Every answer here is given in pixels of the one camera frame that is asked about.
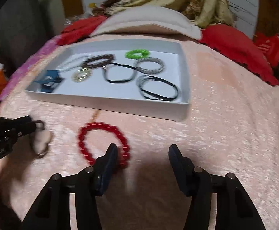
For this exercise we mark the purple patterned sheet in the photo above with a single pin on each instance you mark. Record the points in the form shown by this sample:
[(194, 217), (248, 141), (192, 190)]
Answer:
[(24, 71)]

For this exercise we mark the small red fringed pillow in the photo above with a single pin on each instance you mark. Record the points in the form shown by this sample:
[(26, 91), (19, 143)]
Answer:
[(82, 27)]

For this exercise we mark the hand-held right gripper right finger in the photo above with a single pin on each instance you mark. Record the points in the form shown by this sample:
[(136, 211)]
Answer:
[(181, 172)]

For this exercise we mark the large red ruffled pillow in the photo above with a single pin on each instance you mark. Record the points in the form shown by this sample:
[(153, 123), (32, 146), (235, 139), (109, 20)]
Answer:
[(237, 48)]

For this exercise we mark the grey white pillow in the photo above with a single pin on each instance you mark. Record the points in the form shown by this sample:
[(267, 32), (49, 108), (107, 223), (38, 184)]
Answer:
[(142, 19)]

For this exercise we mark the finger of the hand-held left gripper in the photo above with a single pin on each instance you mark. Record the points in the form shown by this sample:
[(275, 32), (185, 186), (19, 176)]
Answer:
[(24, 127)]

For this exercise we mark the red shopping bag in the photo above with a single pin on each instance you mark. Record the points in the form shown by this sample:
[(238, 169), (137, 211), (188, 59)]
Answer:
[(269, 46)]

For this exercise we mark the white shallow cardboard box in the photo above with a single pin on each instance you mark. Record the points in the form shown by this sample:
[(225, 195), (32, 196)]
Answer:
[(120, 93)]

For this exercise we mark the grey refrigerator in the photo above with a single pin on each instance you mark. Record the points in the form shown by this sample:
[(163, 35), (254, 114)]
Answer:
[(19, 24)]

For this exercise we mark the blue hair clip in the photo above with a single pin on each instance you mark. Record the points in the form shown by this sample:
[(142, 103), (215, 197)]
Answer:
[(48, 80)]

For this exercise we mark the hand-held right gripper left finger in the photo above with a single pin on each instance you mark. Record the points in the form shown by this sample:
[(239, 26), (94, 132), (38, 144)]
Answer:
[(107, 170)]

